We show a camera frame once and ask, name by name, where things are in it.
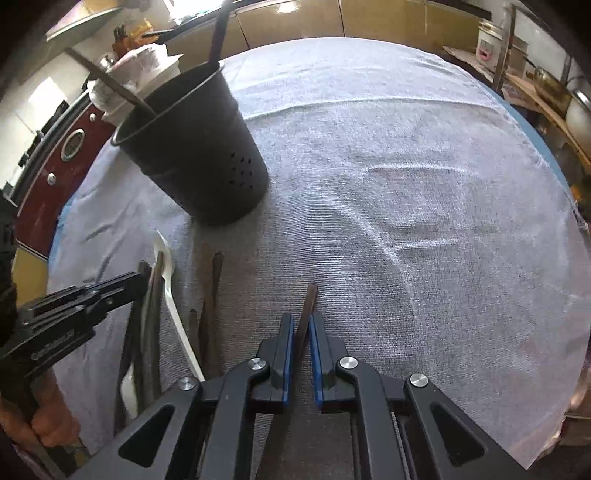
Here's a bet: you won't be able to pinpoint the black perforated utensil holder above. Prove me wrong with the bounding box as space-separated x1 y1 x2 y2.
110 60 271 227

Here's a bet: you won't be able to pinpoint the light grey table cloth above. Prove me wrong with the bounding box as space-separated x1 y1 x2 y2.
48 37 589 467

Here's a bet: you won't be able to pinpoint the wooden knife block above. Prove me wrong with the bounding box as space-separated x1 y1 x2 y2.
113 25 132 56

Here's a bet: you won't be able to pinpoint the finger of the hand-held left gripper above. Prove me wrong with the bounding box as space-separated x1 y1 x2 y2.
69 272 150 310

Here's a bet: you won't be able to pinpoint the dark red built-in oven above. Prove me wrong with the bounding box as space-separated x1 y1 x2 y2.
14 92 116 261

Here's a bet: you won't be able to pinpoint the white plastic spoon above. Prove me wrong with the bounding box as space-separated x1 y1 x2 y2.
120 258 160 418
154 229 206 383

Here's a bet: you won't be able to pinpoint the black slender handle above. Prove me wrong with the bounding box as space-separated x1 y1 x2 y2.
141 21 197 40

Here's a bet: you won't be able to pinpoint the person's left hand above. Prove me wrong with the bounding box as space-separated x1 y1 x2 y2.
0 367 81 450

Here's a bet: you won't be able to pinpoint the wooden storage shelf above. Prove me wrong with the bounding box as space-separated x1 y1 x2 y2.
442 4 591 168

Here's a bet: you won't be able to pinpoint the steel pot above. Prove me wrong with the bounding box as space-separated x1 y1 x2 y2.
566 88 591 158

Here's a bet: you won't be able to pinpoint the brass pan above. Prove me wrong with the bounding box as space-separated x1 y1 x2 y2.
532 67 573 117

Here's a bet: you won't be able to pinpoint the brown wooden chopstick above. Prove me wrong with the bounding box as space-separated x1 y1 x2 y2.
203 251 225 379

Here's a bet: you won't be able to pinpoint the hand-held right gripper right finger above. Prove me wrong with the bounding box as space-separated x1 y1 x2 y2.
308 314 532 480

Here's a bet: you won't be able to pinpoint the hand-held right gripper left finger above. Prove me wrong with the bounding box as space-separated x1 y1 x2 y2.
69 313 296 480

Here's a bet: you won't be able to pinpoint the dark wooden chopstick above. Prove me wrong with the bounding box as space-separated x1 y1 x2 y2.
294 284 319 367
65 47 156 116
139 251 165 407
208 0 232 68
114 261 153 435

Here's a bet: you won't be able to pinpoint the yellow base cabinets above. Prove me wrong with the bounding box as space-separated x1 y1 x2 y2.
222 0 481 54

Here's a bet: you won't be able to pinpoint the plastic-wrapped white jar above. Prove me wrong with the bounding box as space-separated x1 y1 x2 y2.
88 44 183 125

